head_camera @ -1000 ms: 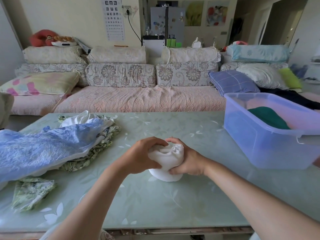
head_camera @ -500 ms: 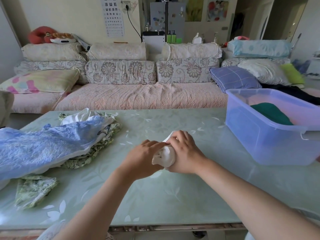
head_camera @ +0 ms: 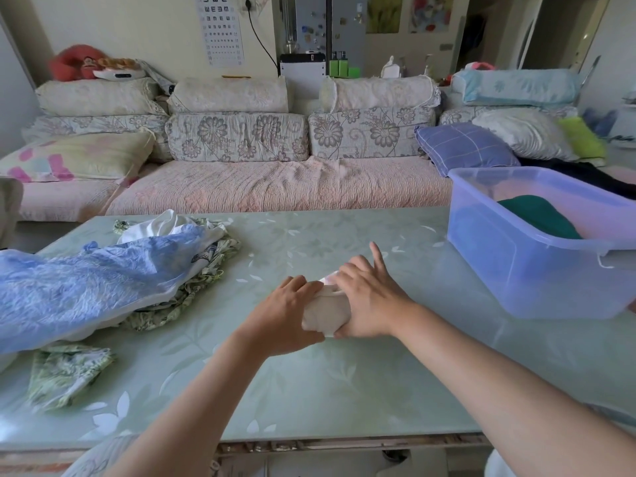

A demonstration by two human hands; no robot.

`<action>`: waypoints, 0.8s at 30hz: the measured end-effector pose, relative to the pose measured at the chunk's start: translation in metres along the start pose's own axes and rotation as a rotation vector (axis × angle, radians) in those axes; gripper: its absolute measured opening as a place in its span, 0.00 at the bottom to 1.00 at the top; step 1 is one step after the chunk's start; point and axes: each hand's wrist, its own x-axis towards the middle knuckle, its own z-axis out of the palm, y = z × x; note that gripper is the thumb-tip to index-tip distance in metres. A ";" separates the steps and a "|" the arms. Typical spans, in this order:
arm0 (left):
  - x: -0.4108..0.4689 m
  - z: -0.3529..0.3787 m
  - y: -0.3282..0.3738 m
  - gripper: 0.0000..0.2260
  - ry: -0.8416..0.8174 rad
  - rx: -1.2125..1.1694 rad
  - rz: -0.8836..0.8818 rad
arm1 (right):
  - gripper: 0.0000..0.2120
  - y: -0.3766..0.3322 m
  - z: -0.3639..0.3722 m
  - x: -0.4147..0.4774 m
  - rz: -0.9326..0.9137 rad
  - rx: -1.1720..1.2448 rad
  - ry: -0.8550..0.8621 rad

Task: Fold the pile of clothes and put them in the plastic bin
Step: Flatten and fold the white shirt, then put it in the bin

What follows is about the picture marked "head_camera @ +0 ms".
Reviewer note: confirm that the person's right hand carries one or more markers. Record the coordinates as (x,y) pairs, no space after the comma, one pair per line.
(377,302)

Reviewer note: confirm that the person's right forearm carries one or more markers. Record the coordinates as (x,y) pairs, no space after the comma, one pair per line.
(497,392)

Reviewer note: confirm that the black garment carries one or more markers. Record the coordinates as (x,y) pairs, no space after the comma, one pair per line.
(591,176)

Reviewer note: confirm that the white wall socket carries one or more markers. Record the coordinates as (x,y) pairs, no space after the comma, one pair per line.
(248,4)

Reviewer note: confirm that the translucent blue plastic bin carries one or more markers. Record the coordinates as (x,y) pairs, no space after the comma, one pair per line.
(526,273)

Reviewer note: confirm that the person's right thumb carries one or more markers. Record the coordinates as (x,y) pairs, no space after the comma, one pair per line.
(343,332)

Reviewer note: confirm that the red plush toy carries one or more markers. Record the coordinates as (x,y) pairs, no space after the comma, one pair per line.
(74,62)

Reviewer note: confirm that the blue patterned garment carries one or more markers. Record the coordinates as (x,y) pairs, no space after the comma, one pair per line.
(84,288)

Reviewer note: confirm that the white tissue box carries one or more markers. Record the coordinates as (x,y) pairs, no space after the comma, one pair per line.
(391,68)

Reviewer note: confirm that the cream bolster cushion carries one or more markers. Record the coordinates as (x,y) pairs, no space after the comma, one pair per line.
(231,94)
(380,93)
(94,96)

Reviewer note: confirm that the white cloth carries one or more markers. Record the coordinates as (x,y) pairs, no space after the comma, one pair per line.
(325,310)

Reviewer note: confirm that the grey refrigerator with magnets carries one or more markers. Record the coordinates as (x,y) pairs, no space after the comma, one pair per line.
(330,24)

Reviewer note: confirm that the red flower painting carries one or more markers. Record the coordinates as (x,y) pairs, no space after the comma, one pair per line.
(431,13)

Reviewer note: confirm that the person's left forearm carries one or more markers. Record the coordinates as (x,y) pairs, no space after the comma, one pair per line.
(198,407)

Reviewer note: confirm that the blue checked pillow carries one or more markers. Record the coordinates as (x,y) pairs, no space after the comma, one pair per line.
(464,146)

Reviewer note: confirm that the lime green fluffy cushion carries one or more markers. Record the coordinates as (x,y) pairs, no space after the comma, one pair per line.
(581,136)

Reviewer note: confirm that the person's patterned clothing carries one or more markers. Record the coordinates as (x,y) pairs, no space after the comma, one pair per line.
(99,459)

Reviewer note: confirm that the light blue floral pillow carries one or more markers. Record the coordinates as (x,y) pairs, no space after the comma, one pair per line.
(516,86)

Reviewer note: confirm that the person's right little finger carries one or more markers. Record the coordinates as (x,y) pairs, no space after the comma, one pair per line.
(377,255)

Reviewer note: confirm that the green floral garment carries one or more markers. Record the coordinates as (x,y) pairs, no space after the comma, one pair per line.
(208,265)

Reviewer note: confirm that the dark green garment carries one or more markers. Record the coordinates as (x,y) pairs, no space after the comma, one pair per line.
(541,216)

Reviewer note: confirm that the pink quilted sofa cover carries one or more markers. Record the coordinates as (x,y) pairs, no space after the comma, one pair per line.
(278,186)

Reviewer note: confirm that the white box appliance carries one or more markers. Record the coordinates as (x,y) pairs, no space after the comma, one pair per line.
(303,71)

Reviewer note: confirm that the white black device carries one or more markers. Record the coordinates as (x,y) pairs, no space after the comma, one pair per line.
(119,74)

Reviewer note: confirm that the green plant painting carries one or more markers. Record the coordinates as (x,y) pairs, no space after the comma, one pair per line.
(383,13)

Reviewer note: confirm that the green bottle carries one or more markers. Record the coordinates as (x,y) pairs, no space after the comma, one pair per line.
(343,68)
(334,68)

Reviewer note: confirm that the eye chart poster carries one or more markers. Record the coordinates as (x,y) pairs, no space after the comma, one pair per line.
(218,29)

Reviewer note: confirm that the floral sofa back cushion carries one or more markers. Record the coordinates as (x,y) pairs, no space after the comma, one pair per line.
(99,126)
(370,134)
(236,136)
(462,115)

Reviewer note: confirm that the pastel yellow pink pillow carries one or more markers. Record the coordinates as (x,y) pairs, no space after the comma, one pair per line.
(74,156)

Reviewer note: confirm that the white floral pillow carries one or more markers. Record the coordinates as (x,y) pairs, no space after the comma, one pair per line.
(526,131)

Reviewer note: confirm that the person's left thumb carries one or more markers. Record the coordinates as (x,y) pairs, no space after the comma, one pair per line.
(308,337)

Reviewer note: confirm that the small green floral cloth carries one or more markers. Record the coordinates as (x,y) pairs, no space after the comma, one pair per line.
(64,375)

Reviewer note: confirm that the white garment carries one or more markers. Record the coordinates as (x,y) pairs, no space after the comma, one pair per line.
(159,226)

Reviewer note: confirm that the person's left hand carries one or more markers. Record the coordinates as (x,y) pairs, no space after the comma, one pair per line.
(278,317)

